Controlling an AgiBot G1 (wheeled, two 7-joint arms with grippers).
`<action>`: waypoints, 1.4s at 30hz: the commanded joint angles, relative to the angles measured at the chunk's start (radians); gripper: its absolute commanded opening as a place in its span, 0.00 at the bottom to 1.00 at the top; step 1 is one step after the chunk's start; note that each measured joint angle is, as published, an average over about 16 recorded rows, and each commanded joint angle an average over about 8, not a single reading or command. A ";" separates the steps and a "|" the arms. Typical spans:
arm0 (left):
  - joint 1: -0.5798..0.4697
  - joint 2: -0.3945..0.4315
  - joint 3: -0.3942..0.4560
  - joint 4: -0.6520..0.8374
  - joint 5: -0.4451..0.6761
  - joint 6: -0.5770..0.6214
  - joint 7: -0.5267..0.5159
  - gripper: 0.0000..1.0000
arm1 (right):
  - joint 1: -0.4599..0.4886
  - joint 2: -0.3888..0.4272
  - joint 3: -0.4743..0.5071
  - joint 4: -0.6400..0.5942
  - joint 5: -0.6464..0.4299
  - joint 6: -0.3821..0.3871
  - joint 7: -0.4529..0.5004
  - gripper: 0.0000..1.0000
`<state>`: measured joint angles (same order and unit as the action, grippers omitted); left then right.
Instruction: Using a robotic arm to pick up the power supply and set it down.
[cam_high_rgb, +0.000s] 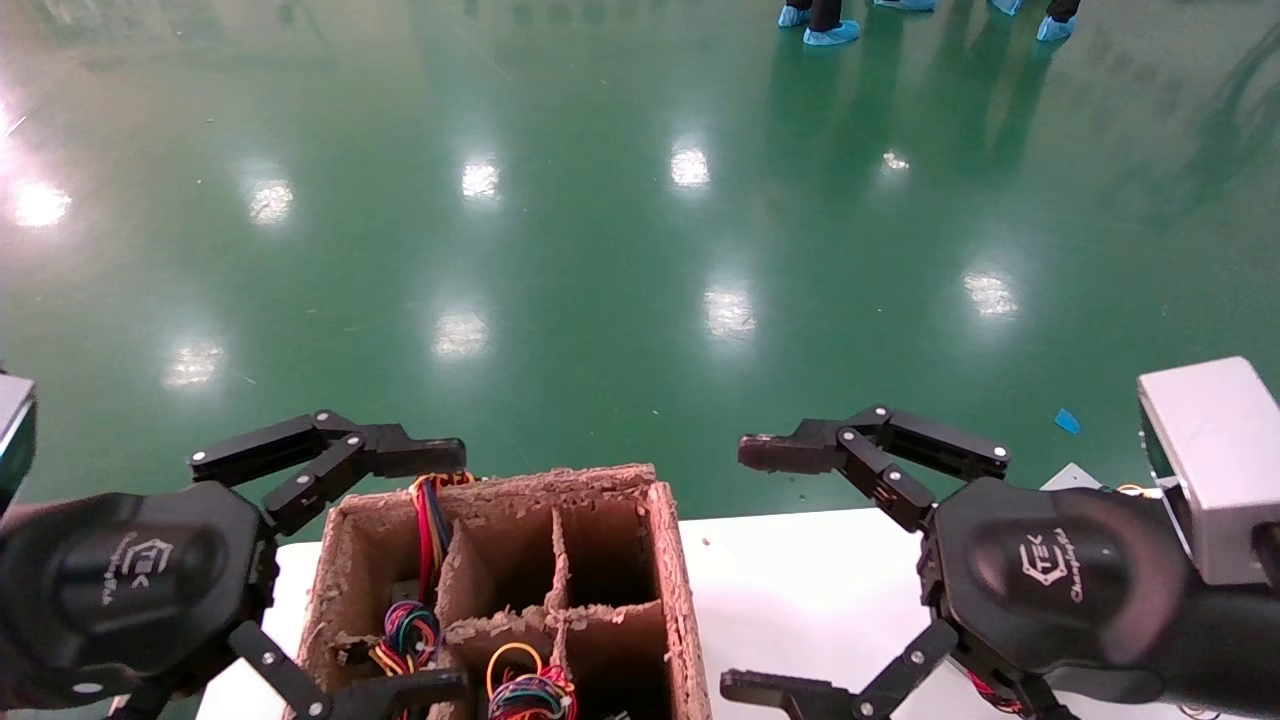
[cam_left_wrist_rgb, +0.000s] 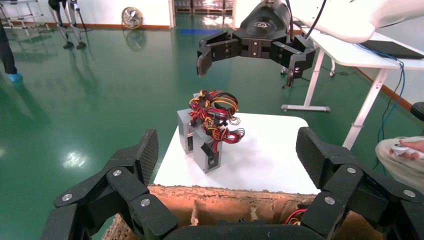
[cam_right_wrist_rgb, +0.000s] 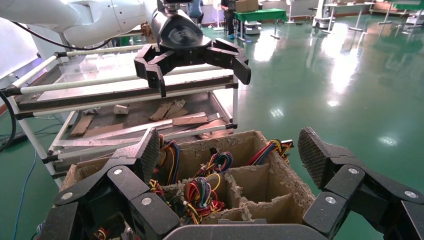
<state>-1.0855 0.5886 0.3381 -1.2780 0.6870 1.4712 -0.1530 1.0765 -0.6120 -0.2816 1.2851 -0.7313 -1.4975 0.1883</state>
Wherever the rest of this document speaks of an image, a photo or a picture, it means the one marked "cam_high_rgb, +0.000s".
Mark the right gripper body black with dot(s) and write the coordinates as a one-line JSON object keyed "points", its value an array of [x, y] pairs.
{"points": [[1060, 580]]}

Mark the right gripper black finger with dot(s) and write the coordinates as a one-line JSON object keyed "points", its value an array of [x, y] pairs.
{"points": [[800, 450], [800, 695]]}

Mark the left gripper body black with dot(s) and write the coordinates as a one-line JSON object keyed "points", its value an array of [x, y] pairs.
{"points": [[130, 590]]}

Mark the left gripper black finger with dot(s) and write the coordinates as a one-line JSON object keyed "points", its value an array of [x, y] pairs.
{"points": [[400, 695], [410, 452]]}

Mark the cardboard divider box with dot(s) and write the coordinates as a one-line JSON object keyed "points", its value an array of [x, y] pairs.
{"points": [[680, 600]]}

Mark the blue scrap on floor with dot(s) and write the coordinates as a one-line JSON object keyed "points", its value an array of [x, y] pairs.
{"points": [[1066, 421]]}

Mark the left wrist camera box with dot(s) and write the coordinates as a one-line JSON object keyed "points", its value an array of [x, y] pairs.
{"points": [[15, 440]]}

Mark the right wrist camera box silver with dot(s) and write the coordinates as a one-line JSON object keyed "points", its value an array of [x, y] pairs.
{"points": [[1210, 460]]}

